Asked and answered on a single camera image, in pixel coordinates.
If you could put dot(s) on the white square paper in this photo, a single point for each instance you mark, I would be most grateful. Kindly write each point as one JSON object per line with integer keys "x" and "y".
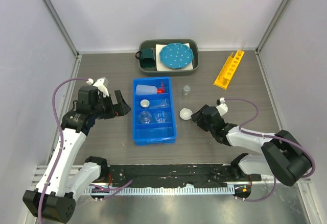
{"x": 161, "y": 67}

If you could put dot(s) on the blue plastic divided bin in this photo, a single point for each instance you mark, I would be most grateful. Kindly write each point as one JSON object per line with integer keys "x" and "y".
{"x": 153, "y": 133}

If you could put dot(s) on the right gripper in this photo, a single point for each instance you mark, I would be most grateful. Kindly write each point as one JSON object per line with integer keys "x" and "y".
{"x": 198, "y": 118}

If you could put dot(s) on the blue dotted plate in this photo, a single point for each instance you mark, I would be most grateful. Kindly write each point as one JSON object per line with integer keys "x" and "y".
{"x": 176, "y": 56}

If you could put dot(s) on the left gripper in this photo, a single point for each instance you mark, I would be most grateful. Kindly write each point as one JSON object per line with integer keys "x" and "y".
{"x": 120, "y": 108}

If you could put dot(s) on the small clear glass flask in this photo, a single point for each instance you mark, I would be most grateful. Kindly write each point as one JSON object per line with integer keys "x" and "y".
{"x": 186, "y": 92}

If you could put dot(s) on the dark green mug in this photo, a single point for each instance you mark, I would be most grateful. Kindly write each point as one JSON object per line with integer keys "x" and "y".
{"x": 146, "y": 57}

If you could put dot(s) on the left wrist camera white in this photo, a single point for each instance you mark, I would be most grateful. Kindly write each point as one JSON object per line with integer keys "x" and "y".
{"x": 101, "y": 84}

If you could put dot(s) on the yellow test tube rack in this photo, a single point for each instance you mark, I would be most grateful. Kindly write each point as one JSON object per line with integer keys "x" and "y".
{"x": 228, "y": 70}

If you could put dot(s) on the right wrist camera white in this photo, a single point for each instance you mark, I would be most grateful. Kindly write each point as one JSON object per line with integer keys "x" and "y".
{"x": 222, "y": 106}

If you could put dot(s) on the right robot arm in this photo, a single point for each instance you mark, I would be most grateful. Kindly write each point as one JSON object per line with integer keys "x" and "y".
{"x": 278, "y": 155}

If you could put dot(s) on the white squeeze bottle red cap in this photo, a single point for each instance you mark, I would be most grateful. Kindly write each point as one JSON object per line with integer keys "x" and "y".
{"x": 149, "y": 89}

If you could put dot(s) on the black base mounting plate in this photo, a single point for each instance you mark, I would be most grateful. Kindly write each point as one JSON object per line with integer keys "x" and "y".
{"x": 174, "y": 175}

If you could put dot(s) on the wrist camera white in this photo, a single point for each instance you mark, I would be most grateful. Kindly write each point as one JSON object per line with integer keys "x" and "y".
{"x": 222, "y": 106}
{"x": 101, "y": 84}

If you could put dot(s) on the white slotted cable duct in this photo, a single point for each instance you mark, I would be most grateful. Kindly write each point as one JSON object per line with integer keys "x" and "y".
{"x": 187, "y": 190}

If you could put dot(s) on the clear plastic funnel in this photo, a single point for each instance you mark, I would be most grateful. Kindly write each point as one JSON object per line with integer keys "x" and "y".
{"x": 158, "y": 104}

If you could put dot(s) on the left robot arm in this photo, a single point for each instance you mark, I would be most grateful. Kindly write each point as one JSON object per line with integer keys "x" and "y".
{"x": 55, "y": 196}

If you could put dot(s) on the clear round glass flask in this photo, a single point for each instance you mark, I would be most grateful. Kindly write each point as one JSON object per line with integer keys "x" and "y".
{"x": 145, "y": 117}

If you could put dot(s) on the clear plastic beaker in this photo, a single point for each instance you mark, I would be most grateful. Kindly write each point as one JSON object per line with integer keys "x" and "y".
{"x": 161, "y": 116}

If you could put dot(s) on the white evaporating dish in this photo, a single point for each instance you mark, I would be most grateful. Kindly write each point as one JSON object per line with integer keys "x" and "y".
{"x": 185, "y": 114}

